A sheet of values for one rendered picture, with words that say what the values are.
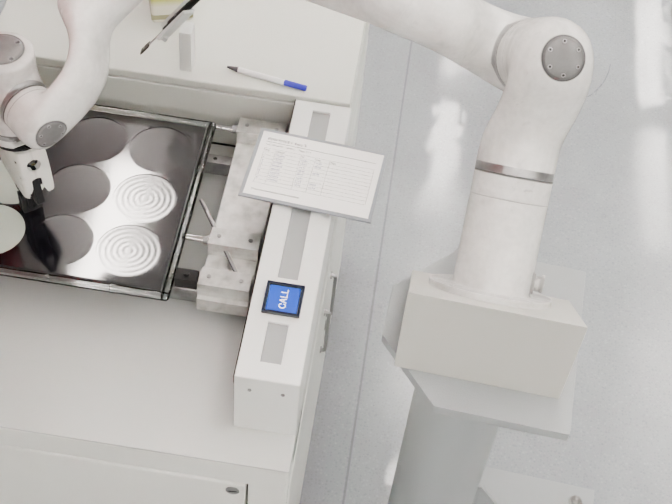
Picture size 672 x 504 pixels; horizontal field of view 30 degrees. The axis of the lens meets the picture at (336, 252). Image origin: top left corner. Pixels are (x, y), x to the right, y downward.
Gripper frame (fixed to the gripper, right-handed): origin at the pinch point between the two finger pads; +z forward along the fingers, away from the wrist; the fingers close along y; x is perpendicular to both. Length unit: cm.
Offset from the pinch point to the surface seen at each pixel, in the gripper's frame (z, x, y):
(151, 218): 2.1, -15.2, -11.3
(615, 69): 92, -187, 39
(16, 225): 2.0, 3.6, -2.2
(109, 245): 2.1, -7.1, -12.9
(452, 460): 39, -47, -57
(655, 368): 92, -127, -43
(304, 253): -3.9, -29.7, -33.1
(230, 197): 4.0, -29.0, -12.3
